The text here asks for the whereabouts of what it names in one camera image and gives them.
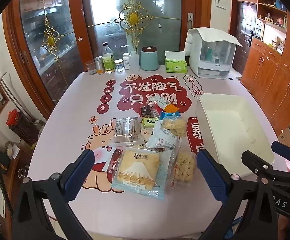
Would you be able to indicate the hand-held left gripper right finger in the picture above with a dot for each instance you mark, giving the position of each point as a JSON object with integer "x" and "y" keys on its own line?
{"x": 210, "y": 173}

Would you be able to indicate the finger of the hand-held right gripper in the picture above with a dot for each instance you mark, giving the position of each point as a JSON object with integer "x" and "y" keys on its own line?
{"x": 256, "y": 162}
{"x": 283, "y": 150}

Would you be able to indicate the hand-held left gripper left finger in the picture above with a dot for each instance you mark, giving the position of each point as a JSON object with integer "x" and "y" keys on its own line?
{"x": 81, "y": 170}

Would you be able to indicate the clear puffed snack packet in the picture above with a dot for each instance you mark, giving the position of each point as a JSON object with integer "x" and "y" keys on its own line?
{"x": 185, "y": 167}
{"x": 175, "y": 127}

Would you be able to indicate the white plastic storage bin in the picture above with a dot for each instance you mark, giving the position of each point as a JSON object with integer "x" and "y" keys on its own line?
{"x": 230, "y": 120}

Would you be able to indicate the clear brown cake packet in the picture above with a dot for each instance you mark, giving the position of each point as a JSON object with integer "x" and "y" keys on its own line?
{"x": 125, "y": 130}

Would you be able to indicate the green snack packet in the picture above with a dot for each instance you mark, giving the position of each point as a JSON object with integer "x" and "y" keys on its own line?
{"x": 150, "y": 122}

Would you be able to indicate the cardboard box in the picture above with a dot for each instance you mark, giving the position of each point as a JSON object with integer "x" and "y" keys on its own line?
{"x": 286, "y": 138}

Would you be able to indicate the white blue print snack packet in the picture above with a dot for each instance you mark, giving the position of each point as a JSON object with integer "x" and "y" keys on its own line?
{"x": 163, "y": 140}

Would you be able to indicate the mountain print bread packet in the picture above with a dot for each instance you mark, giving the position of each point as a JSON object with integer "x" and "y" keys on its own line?
{"x": 140, "y": 170}

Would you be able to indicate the printed pink table cover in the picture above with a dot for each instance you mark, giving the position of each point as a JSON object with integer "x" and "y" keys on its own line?
{"x": 67, "y": 110}

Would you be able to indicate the blue foil snack packet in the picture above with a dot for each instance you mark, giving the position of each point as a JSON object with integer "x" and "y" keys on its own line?
{"x": 170, "y": 115}

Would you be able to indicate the red lid storage jar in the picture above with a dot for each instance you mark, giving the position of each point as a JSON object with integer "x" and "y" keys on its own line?
{"x": 21, "y": 127}

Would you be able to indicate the small white snack packet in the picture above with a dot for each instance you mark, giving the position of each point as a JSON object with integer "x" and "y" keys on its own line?
{"x": 146, "y": 131}

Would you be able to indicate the orange white snack packet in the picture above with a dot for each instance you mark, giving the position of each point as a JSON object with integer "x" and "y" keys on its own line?
{"x": 165, "y": 103}

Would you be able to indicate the dark snack packet red edge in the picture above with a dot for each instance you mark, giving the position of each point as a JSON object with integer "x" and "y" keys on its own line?
{"x": 145, "y": 110}

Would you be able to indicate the drinking glass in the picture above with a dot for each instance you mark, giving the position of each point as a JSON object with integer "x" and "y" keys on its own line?
{"x": 91, "y": 68}

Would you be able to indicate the metal drink can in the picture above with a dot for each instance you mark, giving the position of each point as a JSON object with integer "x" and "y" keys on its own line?
{"x": 99, "y": 66}

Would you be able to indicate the white countertop appliance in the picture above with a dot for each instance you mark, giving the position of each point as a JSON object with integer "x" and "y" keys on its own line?
{"x": 217, "y": 62}

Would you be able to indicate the small glass jar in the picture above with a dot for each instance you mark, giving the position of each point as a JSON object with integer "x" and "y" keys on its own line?
{"x": 119, "y": 66}

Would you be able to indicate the clear bottle green label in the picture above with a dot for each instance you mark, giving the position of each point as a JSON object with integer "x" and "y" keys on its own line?
{"x": 108, "y": 61}

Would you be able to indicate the green tissue box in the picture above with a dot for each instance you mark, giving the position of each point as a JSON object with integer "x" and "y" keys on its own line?
{"x": 176, "y": 65}

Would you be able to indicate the white pill bottle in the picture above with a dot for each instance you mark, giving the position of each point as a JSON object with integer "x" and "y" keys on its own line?
{"x": 126, "y": 62}

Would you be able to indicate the glass door gold ornament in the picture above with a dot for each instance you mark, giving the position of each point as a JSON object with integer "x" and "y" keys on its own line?
{"x": 47, "y": 55}
{"x": 155, "y": 10}

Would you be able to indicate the white plastic bottle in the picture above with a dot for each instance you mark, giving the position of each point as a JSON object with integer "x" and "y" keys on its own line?
{"x": 135, "y": 62}

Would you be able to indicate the dark entrance door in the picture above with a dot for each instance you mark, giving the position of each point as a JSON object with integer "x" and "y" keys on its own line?
{"x": 244, "y": 30}

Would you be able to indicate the teal canister brown lid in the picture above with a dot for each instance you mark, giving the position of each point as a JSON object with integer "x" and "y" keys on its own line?
{"x": 150, "y": 60}

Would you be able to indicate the white folded towel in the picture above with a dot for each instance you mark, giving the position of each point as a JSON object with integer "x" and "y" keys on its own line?
{"x": 217, "y": 35}

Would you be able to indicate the wooden wall cabinet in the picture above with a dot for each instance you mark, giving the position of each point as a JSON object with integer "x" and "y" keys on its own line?
{"x": 272, "y": 80}

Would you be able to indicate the white light switch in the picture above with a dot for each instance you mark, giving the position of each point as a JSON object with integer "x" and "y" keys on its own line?
{"x": 221, "y": 1}

